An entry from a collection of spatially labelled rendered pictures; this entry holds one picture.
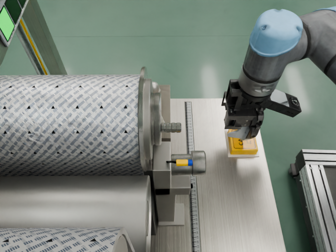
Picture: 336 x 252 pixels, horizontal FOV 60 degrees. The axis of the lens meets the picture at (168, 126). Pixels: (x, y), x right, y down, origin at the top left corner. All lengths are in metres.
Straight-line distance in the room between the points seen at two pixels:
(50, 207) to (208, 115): 0.57
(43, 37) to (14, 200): 1.06
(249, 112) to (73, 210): 0.42
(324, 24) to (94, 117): 0.41
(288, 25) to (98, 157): 0.35
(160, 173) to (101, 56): 2.00
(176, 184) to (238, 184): 0.30
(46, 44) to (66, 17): 1.42
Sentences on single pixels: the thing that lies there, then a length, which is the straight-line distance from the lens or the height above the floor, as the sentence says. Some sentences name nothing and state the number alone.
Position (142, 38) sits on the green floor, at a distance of 2.49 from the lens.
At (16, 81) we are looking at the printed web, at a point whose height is 1.31.
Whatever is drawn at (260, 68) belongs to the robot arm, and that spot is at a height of 1.22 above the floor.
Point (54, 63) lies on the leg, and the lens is 1.50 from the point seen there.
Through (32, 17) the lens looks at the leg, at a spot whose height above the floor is 0.86.
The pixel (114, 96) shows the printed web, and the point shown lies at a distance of 0.37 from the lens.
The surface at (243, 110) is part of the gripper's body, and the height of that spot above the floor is 1.08.
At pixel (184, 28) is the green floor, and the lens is 2.59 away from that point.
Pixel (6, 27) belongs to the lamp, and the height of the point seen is 1.18.
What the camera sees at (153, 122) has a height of 1.28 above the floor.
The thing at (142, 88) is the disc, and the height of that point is 1.32.
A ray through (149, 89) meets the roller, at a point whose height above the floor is 1.31.
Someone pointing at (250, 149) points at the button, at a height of 0.92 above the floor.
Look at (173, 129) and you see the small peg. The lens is 0.39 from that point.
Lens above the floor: 1.59
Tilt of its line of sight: 57 degrees down
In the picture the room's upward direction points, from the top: straight up
